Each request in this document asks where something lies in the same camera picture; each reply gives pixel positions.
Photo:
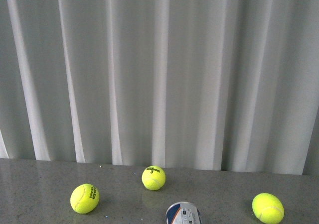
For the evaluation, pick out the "plain yellow tennis ball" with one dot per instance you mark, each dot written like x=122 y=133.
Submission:
x=268 y=208

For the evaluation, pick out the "white pleated curtain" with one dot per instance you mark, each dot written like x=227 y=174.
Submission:
x=206 y=84

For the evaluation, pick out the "clear Wilson tennis can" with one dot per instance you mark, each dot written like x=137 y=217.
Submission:
x=183 y=213

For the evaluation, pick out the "Head Team tennis ball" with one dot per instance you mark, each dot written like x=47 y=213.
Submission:
x=84 y=198

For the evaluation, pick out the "Wilson 3 tennis ball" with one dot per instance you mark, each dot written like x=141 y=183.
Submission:
x=153 y=178

